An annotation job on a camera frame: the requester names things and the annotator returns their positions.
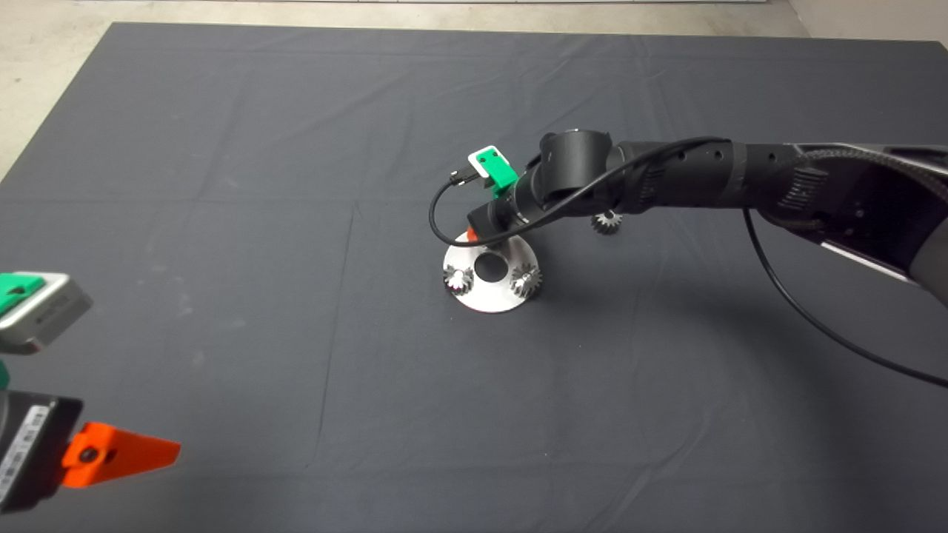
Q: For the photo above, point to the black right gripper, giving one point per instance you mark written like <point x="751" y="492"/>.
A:
<point x="503" y="218"/>

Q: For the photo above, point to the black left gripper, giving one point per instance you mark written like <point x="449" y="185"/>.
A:
<point x="29" y="451"/>

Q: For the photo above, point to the small steel gear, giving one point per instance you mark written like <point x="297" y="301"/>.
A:
<point x="458" y="280"/>
<point x="526" y="281"/>
<point x="607" y="223"/>

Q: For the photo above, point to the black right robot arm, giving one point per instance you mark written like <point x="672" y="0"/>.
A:
<point x="740" y="178"/>

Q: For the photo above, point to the round metal plate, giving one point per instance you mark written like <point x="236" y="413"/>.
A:
<point x="485" y="296"/>

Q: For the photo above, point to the dark grey table cloth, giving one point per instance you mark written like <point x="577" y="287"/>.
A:
<point x="296" y="370"/>

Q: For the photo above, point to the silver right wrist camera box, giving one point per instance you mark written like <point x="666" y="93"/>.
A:
<point x="478" y="166"/>

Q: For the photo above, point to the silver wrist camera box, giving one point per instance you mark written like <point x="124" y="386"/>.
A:
<point x="478" y="166"/>
<point x="52" y="322"/>

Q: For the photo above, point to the green right camera mount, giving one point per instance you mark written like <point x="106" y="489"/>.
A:
<point x="500" y="172"/>

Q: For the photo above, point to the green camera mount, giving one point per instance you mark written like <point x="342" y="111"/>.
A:
<point x="500" y="172"/>
<point x="16" y="290"/>

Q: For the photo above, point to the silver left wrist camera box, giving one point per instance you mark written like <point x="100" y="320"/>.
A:
<point x="52" y="322"/>

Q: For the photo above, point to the green left camera mount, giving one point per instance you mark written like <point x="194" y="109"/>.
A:
<point x="16" y="290"/>

